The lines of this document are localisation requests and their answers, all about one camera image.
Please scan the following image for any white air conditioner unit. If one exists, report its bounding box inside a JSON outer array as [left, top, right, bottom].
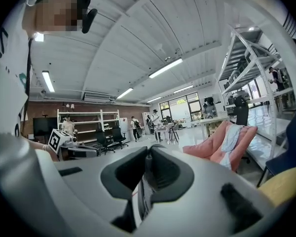
[[83, 90, 115, 103]]

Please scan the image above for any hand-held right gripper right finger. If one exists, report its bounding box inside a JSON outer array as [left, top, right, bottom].
[[149, 147, 195, 203]]

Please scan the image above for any round wooden table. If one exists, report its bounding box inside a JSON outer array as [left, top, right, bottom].
[[258, 165, 296, 208]]

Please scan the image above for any person's head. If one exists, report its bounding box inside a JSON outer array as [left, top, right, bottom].
[[22, 0, 86, 36]]

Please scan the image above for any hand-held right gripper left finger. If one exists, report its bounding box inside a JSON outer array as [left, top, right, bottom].
[[100, 146, 148, 201]]

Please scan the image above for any black television screen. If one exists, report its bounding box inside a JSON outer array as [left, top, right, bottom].
[[32, 117, 58, 140]]

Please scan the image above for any blue checked shirt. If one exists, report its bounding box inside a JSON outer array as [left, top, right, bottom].
[[221, 124, 246, 170]]

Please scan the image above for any dark dining chair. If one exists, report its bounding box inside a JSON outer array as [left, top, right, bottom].
[[169, 122, 181, 143]]

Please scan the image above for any grey garment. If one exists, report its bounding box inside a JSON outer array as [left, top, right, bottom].
[[132, 144, 155, 223]]

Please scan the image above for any black office chair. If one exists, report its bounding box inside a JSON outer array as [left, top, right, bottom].
[[95, 128, 115, 156], [111, 126, 129, 150]]

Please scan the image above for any long white table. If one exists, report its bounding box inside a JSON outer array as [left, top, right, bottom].
[[199, 116, 230, 138]]

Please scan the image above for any pink cushioned chair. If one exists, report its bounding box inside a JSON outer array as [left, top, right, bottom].
[[182, 119, 259, 173]]

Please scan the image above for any large black-framed window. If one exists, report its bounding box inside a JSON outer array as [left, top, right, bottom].
[[159, 92, 201, 122]]

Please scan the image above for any person's left forearm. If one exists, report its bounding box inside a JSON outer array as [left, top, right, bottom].
[[27, 138, 60, 161]]

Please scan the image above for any dark blue chair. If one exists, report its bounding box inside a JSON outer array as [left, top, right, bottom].
[[256, 109, 296, 188]]

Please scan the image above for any black head camera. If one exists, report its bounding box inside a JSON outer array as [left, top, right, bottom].
[[81, 8, 98, 34]]

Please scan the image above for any white cabinet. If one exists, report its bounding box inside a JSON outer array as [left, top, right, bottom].
[[142, 112, 151, 135]]

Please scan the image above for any white printed t-shirt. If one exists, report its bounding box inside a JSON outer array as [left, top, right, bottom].
[[0, 0, 35, 143]]

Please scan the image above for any white metal shelving rack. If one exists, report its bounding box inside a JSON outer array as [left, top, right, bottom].
[[216, 26, 295, 158], [56, 109, 121, 143]]

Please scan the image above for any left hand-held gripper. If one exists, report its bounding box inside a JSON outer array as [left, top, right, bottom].
[[47, 128, 101, 160]]

